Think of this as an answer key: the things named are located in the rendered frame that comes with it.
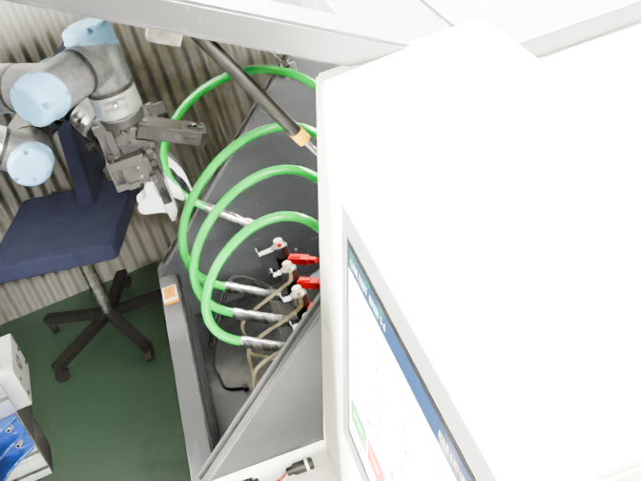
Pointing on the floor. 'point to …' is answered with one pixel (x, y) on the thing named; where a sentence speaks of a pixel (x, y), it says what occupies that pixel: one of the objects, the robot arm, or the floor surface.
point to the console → (493, 245)
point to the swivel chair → (77, 245)
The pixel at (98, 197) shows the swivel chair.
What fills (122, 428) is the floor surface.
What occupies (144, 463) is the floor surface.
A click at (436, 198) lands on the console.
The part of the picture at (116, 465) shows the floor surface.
